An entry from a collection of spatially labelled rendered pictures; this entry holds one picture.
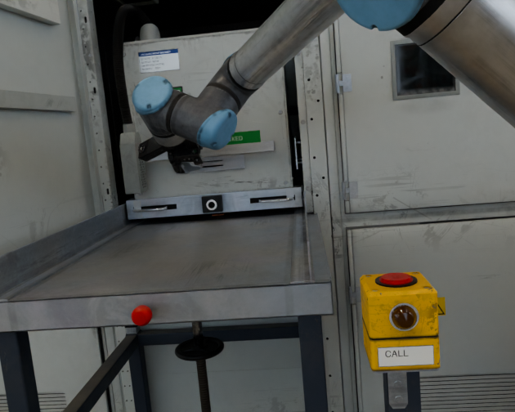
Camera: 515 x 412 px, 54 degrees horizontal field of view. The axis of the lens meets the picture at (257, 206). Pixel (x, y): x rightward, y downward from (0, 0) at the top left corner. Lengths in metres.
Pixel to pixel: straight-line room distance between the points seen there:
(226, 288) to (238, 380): 0.85
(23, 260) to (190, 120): 0.43
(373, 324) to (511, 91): 0.32
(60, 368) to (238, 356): 0.57
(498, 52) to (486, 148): 0.91
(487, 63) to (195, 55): 1.05
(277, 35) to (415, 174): 0.70
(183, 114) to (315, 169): 0.54
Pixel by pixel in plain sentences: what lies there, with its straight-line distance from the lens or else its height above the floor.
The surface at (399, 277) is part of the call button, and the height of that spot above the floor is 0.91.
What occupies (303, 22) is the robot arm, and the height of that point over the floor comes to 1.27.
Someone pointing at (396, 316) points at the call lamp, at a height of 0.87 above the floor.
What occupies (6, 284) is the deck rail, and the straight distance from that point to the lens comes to 1.05.
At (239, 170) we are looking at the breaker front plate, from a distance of 1.54.
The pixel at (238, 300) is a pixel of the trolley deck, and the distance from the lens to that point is 0.86.
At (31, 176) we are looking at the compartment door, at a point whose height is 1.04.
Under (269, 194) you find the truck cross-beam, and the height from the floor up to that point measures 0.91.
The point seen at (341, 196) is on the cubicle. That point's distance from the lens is 1.50.
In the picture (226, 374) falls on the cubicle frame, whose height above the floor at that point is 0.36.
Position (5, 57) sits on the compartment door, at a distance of 1.37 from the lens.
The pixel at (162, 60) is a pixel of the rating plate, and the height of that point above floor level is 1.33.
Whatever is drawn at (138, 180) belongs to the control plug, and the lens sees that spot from 1.49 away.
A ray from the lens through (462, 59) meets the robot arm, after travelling 0.66.
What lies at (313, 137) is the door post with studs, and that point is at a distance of 1.49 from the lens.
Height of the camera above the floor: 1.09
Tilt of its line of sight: 8 degrees down
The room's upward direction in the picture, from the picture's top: 5 degrees counter-clockwise
